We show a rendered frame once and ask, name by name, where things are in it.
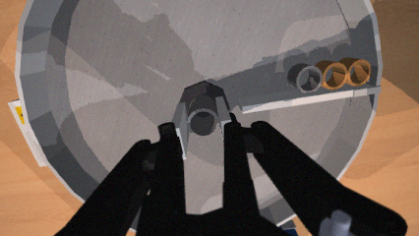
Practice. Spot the blue crate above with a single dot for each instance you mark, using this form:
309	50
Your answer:
289	227

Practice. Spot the grey metal bushing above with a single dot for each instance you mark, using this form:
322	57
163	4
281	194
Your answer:
207	131
199	120
315	77

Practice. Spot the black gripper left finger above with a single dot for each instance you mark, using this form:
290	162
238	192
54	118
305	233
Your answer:
112	207

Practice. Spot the bronze bushing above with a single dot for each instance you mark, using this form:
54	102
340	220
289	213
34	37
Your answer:
362	71
338	77

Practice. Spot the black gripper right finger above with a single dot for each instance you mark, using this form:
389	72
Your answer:
322	203

